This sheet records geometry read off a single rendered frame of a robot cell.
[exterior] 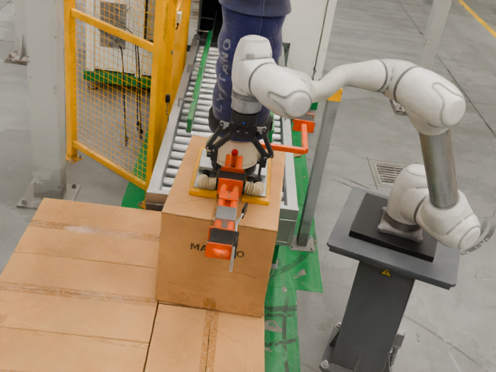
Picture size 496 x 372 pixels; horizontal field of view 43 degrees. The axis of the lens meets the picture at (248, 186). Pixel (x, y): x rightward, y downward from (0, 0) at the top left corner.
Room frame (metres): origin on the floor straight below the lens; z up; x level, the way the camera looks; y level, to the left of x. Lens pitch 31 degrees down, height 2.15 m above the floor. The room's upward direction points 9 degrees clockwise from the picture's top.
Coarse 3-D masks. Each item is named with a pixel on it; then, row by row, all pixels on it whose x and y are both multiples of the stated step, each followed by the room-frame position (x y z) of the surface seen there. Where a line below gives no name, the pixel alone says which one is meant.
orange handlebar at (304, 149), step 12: (264, 144) 2.08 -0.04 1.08; (276, 144) 2.09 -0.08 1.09; (228, 156) 1.94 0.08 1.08; (240, 156) 1.95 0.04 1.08; (240, 168) 1.87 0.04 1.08; (228, 192) 1.70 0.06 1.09; (228, 204) 1.67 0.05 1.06; (228, 228) 1.51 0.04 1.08; (216, 252) 1.39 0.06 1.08; (228, 252) 1.40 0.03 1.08
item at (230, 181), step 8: (224, 168) 1.83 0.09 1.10; (232, 168) 1.83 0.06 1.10; (216, 176) 1.77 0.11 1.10; (224, 176) 1.79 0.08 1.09; (232, 176) 1.80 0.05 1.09; (240, 176) 1.80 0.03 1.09; (216, 184) 1.78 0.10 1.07; (224, 184) 1.75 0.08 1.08; (232, 184) 1.75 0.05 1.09; (240, 184) 1.75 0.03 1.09; (240, 192) 1.75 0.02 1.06
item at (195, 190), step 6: (204, 150) 2.18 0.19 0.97; (198, 156) 2.13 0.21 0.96; (198, 162) 2.08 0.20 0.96; (198, 168) 2.03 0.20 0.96; (198, 174) 1.98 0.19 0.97; (210, 174) 2.00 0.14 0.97; (216, 174) 2.01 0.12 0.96; (192, 180) 1.94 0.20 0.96; (192, 186) 1.90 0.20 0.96; (198, 186) 1.90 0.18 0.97; (192, 192) 1.87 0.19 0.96; (198, 192) 1.87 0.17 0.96; (204, 192) 1.88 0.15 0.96; (210, 192) 1.88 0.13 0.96; (216, 192) 1.89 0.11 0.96
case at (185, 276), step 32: (192, 160) 2.12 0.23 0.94; (160, 224) 1.74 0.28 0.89; (192, 224) 1.74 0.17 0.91; (256, 224) 1.75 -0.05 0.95; (160, 256) 1.74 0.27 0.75; (192, 256) 1.74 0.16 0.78; (256, 256) 1.73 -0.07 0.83; (160, 288) 1.74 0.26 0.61; (192, 288) 1.74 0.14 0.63; (224, 288) 1.74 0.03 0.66; (256, 288) 1.73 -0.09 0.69
